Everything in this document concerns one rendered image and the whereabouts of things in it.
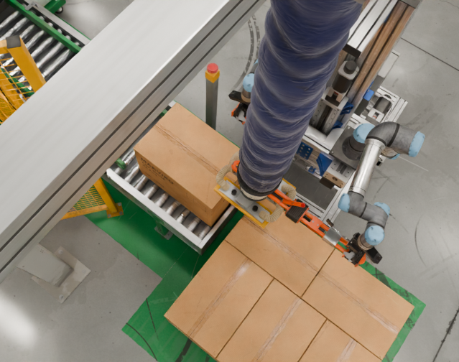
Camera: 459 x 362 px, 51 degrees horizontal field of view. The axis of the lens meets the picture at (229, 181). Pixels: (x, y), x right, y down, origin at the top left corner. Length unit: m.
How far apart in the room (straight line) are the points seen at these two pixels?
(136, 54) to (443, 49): 4.38
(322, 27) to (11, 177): 0.85
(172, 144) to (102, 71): 2.27
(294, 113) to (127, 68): 1.00
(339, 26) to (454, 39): 3.79
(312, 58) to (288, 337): 2.07
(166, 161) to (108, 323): 1.35
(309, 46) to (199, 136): 1.72
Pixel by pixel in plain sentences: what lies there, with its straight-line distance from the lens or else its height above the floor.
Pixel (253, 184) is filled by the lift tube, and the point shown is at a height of 1.48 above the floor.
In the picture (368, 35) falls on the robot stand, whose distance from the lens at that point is 2.05.
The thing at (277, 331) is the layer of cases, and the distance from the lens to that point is 3.08.
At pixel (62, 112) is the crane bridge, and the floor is 3.05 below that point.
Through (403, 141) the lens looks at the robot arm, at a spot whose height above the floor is 1.64.
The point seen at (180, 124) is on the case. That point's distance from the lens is 2.95.
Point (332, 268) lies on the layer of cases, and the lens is 3.19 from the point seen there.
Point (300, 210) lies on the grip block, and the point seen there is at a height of 1.29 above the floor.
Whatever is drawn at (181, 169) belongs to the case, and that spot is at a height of 0.95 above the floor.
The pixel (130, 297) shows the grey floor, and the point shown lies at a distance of 3.65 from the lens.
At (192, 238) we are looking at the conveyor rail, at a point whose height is 0.59.
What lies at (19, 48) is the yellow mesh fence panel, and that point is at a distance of 1.94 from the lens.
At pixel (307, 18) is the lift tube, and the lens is 1.22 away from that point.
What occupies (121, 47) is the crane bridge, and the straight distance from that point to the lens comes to 0.66.
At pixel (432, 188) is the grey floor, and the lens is 4.21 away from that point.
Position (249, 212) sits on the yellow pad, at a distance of 2.53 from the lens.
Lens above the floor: 3.58
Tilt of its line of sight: 70 degrees down
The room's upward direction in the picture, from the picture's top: 8 degrees clockwise
